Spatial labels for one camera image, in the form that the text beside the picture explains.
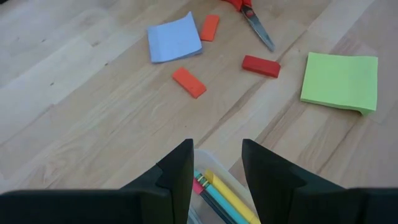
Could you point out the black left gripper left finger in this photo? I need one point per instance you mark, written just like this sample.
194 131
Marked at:
124 205

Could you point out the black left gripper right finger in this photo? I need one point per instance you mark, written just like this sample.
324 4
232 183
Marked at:
311 202

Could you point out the dark pen with pink cap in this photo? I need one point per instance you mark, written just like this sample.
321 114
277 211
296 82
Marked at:
199 188

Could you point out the yellow highlighter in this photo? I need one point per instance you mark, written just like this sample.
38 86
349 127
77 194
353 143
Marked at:
231 197

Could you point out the clear plastic box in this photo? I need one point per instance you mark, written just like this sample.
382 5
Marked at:
206 161

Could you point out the green sticky note pad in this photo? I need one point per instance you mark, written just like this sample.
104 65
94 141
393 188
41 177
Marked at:
340 81

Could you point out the orange eraser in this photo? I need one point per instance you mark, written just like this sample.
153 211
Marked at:
209 28
189 82

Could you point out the red eraser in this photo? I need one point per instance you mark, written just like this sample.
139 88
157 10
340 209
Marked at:
261 66

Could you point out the pale blue sticky note pad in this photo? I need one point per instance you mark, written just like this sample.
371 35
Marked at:
174 39

